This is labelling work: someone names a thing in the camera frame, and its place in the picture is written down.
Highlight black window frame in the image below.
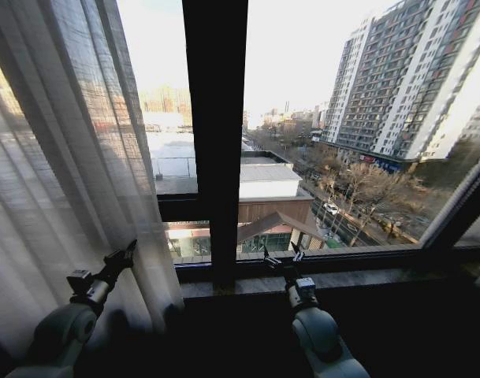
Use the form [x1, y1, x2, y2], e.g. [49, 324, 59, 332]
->
[155, 0, 480, 291]

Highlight grey stone window sill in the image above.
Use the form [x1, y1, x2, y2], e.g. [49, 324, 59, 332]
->
[179, 262, 480, 299]

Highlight brown gabled roof building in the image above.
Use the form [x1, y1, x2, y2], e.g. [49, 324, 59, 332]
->
[164, 198, 328, 257]

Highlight bare brown street trees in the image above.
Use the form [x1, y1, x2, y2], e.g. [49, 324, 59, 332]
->
[255, 125, 441, 247]

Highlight sheer white curtain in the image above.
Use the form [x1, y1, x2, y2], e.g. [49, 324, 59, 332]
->
[0, 0, 185, 358]

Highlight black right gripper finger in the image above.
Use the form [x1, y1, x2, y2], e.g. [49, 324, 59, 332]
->
[262, 245, 283, 272]
[289, 241, 306, 265]

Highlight low white-roofed building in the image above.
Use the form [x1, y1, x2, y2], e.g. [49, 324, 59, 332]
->
[144, 129, 304, 200]

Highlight tall grey apartment building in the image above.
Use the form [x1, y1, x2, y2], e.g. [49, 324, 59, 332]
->
[321, 0, 480, 163]

